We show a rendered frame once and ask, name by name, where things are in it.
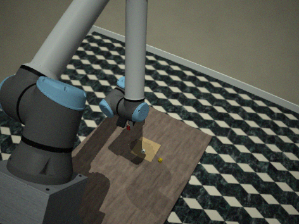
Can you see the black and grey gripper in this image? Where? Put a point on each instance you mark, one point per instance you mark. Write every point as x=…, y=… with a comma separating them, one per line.
x=131, y=123

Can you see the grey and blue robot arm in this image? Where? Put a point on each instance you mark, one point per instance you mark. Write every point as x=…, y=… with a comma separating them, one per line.
x=51, y=112

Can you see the tan flat mat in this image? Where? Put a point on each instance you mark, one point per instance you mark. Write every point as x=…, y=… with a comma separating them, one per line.
x=151, y=148

